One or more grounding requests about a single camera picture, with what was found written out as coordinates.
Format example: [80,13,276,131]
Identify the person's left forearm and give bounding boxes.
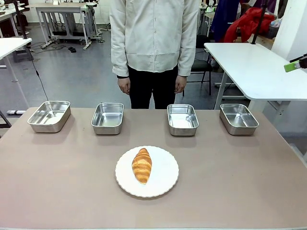
[177,14,200,77]

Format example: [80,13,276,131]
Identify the person's right forearm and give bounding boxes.
[109,14,130,78]

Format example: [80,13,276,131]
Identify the rectangular steel container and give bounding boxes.
[219,103,260,136]
[27,100,71,134]
[91,103,125,136]
[166,103,200,137]

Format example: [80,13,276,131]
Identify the golden croissant bread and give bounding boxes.
[131,148,153,184]

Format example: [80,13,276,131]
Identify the person's left hand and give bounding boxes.
[174,75,188,94]

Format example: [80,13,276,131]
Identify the person's right hand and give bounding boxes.
[118,76,131,95]

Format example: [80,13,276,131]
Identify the large white side table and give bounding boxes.
[203,42,307,111]

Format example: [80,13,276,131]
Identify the red cloth heap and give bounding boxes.
[224,7,275,43]

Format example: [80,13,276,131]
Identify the blue hanging garment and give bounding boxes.
[211,0,240,43]

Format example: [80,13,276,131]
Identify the black folding chair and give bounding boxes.
[182,34,213,97]

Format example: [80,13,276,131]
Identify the person's black trousers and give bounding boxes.
[127,65,179,110]

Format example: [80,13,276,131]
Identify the person's cream shirt torso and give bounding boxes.
[109,0,200,78]

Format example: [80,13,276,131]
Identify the white scalloped plate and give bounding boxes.
[115,145,180,198]

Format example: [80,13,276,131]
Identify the grey workbench table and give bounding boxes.
[25,1,99,50]

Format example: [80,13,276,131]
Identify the white power strip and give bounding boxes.
[40,39,56,49]

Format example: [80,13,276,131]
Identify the small white side table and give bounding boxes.
[0,37,33,108]

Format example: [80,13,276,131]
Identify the black camera stand pole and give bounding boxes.
[250,0,267,45]

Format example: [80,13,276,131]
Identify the black hanging cable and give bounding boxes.
[28,46,49,101]

